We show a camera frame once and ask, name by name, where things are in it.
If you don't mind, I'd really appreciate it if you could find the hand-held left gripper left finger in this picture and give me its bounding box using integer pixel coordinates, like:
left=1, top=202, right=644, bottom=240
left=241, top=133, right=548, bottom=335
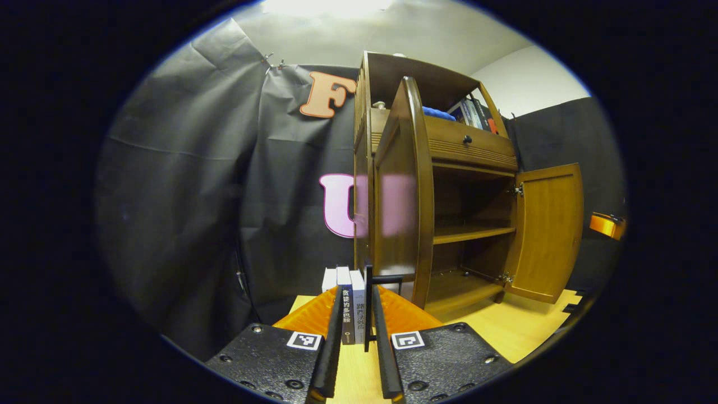
left=205, top=285, right=344, bottom=404

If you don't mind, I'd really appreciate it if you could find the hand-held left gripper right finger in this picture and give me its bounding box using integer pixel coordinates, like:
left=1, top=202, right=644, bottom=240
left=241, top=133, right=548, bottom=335
left=370, top=285, right=514, bottom=402

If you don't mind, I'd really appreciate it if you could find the black spine book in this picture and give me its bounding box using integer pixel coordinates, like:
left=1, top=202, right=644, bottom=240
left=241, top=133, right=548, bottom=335
left=337, top=267, right=356, bottom=345

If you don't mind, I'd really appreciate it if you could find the wooden inner cabinet shelf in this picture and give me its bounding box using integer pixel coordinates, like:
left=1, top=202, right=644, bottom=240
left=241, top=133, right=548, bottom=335
left=433, top=224, right=517, bottom=245

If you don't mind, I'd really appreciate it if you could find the black backdrop cloth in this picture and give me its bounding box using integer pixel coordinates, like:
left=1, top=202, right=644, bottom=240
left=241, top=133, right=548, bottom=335
left=95, top=17, right=626, bottom=360

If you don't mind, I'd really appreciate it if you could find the wooden cabinet drawer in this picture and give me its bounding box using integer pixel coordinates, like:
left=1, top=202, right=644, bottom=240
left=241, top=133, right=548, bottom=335
left=370, top=109, right=518, bottom=172

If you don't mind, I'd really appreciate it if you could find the wooden double-door shoe cabinet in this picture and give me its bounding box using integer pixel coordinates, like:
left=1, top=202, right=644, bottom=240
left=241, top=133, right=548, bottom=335
left=353, top=52, right=584, bottom=315

